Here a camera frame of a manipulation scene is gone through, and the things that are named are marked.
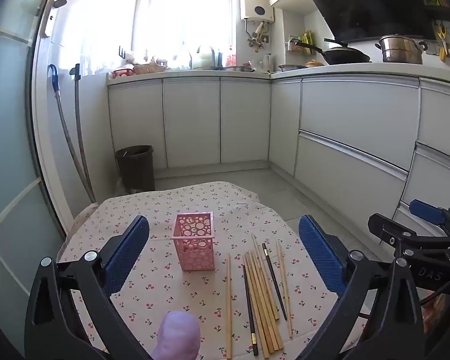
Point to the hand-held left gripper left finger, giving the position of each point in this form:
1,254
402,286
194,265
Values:
125,255

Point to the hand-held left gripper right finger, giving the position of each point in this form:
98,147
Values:
320,258

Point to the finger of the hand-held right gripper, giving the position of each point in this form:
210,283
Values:
425,210
382,228

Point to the black chopstick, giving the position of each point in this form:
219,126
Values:
249,311
274,281

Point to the pink perforated utensil basket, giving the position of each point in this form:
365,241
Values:
195,247

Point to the cherry print tablecloth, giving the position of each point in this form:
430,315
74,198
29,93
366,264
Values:
195,296

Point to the dark brown trash bin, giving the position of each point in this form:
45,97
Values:
135,172

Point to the white kitchen cabinet unit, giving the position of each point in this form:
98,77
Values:
243,120

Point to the mop pole with black grip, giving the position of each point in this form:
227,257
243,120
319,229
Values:
76,101

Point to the stainless steel pot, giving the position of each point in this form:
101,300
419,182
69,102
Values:
401,50

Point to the black wok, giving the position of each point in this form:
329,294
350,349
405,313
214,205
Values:
345,55

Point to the orange lid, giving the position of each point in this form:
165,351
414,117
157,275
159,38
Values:
315,63

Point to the red plastic basket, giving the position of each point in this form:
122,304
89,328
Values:
123,72

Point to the steel bowl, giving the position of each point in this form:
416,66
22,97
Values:
239,68
290,68

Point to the small white kettle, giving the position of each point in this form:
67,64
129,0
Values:
269,63

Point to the black hook rack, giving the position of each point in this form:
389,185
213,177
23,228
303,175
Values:
122,52

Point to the pale kettle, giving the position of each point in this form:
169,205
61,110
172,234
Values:
204,60

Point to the black range hood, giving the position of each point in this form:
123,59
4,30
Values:
367,3

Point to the red bottle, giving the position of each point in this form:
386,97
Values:
231,60

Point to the water heater pipes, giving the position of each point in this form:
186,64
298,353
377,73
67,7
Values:
257,35

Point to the kitchen window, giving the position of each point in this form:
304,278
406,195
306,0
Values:
180,18

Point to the white water heater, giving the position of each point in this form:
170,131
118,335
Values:
257,0

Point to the wall rack with yellow packets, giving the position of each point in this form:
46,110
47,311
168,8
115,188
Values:
303,41

